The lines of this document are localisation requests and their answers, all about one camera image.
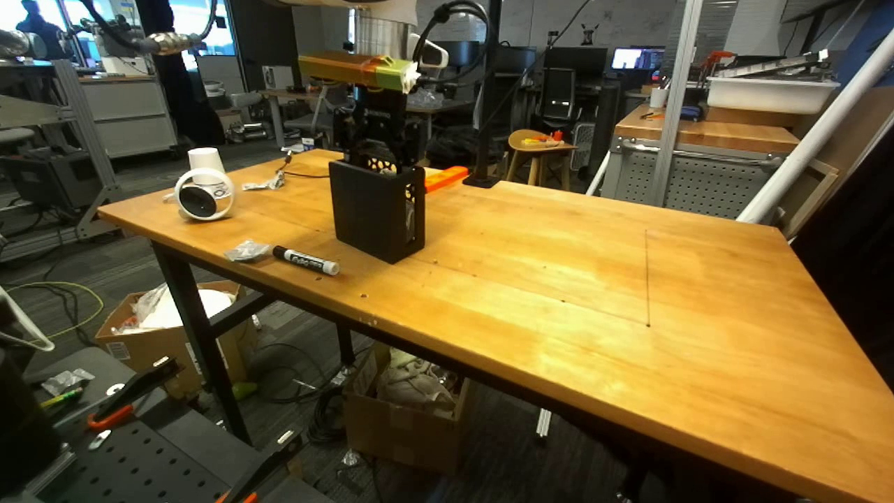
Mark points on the cardboard box with white bag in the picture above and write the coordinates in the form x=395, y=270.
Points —
x=164, y=342

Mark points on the black and orange clamp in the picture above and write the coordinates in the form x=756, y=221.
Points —
x=265, y=464
x=129, y=395

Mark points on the white round device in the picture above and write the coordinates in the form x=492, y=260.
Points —
x=202, y=197

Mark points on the grey metal shelf rack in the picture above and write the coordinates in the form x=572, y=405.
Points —
x=77, y=140

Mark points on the wooden stool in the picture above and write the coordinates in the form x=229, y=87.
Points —
x=538, y=147

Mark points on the wooden top workbench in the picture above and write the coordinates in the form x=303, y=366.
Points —
x=698, y=161

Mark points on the green marker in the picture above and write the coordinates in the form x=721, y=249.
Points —
x=61, y=399

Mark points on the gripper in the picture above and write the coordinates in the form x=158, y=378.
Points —
x=380, y=119

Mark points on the grey cabinet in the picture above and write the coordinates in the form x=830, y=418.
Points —
x=129, y=112

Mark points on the person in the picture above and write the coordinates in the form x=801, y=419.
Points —
x=42, y=31

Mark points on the small clear plastic bag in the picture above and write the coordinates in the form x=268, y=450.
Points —
x=64, y=381

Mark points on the crumpled clear plastic wrapper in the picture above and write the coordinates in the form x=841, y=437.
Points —
x=265, y=184
x=246, y=251

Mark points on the monitor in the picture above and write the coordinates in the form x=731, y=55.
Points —
x=637, y=59

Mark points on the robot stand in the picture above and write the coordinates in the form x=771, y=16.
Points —
x=140, y=461

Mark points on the silver upright post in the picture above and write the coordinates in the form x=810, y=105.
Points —
x=676, y=105

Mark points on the black box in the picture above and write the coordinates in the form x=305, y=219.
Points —
x=374, y=213

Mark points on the white plastic bin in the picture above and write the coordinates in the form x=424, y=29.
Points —
x=768, y=94

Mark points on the orange block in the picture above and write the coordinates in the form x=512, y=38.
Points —
x=445, y=179

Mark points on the cardboard box with cloths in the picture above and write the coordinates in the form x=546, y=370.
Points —
x=405, y=419

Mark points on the black office chair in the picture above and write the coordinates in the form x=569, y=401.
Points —
x=557, y=94

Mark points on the black and white marker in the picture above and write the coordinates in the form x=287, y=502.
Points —
x=307, y=261

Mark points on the black pole with base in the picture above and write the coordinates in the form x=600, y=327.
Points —
x=489, y=105

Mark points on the white paper cup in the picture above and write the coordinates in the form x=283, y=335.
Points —
x=205, y=159

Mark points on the white diagonal pole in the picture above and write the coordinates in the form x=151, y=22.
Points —
x=817, y=126

